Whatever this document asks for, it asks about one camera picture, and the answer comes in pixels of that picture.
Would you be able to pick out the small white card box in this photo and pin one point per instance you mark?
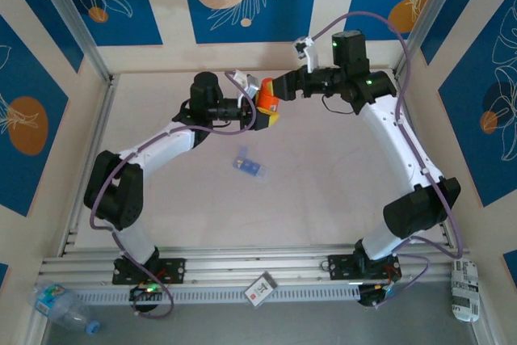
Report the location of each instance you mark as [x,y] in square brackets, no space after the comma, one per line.
[261,289]

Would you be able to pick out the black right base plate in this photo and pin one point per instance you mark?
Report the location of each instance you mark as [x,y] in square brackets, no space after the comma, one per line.
[341,266]

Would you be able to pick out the aluminium frame post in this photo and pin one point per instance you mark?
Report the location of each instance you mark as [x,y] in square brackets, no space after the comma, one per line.
[426,18]
[76,22]

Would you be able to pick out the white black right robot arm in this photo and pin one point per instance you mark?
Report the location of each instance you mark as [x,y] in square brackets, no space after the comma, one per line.
[387,135]

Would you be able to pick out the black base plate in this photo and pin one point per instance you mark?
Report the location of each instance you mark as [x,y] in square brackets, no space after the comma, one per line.
[341,266]
[173,270]

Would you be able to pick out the black right controller board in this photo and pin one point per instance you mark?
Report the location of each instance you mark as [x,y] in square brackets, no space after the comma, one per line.
[373,294]

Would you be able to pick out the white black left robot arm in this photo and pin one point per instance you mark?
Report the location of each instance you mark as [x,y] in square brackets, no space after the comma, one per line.
[161,149]

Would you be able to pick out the clear plastic water bottle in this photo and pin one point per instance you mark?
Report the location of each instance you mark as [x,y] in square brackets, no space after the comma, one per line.
[60,308]

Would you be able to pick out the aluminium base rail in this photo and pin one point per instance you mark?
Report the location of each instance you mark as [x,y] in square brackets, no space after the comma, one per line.
[250,264]

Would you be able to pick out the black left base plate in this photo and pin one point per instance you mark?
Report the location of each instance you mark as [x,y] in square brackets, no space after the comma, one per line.
[173,270]

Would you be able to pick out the newspaper wrapped package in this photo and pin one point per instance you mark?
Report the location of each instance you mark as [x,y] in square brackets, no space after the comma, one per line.
[464,290]

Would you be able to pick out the aluminium side rail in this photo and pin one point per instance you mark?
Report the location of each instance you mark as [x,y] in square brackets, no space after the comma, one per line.
[95,147]
[410,116]

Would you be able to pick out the blue clear pill organizer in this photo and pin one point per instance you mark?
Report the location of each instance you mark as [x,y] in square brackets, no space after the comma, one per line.
[250,165]

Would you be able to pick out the orange pill bottle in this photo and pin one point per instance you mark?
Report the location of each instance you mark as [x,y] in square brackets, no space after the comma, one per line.
[266,98]

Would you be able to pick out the black controller board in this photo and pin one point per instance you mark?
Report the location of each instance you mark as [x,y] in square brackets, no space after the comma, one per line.
[145,291]
[373,294]

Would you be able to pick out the black left controller board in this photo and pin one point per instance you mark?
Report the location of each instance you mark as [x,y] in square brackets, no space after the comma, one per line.
[145,291]

